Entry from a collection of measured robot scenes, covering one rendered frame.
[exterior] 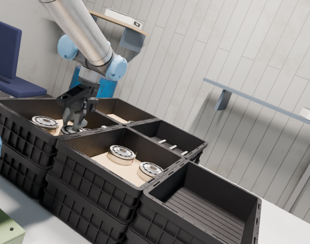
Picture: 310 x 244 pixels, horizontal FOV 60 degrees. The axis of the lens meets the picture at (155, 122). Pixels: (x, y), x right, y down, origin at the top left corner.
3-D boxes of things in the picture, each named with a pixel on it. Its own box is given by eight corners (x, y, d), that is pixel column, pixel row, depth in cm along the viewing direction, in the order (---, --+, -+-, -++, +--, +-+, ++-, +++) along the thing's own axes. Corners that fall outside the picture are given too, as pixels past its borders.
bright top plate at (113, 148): (128, 161, 99) (128, 160, 99) (105, 150, 101) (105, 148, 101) (137, 155, 108) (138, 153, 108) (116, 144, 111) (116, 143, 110)
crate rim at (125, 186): (137, 199, 68) (140, 191, 67) (52, 145, 78) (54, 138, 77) (184, 163, 104) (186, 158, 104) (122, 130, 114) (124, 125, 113)
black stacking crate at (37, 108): (43, 174, 80) (54, 140, 77) (-19, 130, 90) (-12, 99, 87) (114, 150, 116) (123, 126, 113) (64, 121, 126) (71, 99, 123)
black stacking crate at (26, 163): (34, 205, 82) (44, 171, 80) (-26, 159, 92) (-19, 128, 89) (107, 172, 119) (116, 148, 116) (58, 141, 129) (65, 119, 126)
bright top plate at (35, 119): (46, 129, 98) (46, 128, 98) (25, 118, 101) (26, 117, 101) (64, 126, 108) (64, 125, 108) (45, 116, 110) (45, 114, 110)
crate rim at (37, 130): (52, 145, 78) (54, 138, 77) (-14, 104, 87) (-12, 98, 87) (122, 130, 114) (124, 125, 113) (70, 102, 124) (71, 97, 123)
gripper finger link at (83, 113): (84, 126, 98) (88, 102, 96) (81, 126, 96) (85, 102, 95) (74, 122, 100) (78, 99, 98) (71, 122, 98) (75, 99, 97)
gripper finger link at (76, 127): (87, 136, 103) (91, 113, 101) (76, 137, 98) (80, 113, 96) (81, 134, 104) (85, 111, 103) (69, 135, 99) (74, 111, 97)
